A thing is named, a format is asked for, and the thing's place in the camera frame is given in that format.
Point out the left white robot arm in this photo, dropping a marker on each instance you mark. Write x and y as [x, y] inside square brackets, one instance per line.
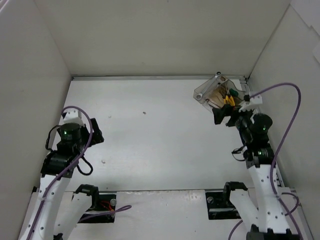
[43, 223]

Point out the green handled screwdriver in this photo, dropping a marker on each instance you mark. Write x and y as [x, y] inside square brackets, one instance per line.
[233, 92]

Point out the large silver ratchet wrench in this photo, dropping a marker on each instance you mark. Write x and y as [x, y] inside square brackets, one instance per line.
[208, 85]

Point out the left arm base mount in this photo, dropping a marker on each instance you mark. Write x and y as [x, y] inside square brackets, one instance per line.
[101, 202]

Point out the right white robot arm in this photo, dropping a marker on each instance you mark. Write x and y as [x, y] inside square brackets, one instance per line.
[265, 220]

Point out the clear plastic organizer container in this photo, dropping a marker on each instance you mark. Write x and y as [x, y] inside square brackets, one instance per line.
[236, 82]

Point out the yellow side cutter pliers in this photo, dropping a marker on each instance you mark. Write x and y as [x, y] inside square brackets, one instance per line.
[222, 92]

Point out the dark hex key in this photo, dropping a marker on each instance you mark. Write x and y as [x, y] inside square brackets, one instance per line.
[214, 100]

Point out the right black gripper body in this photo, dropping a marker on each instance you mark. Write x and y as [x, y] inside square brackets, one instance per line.
[229, 115]

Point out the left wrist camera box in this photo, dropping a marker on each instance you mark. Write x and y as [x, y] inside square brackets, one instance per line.
[72, 116]

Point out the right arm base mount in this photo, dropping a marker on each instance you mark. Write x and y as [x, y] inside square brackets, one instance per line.
[219, 206]

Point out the yellow needle nose pliers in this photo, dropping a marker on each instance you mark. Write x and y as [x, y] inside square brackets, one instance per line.
[229, 100]

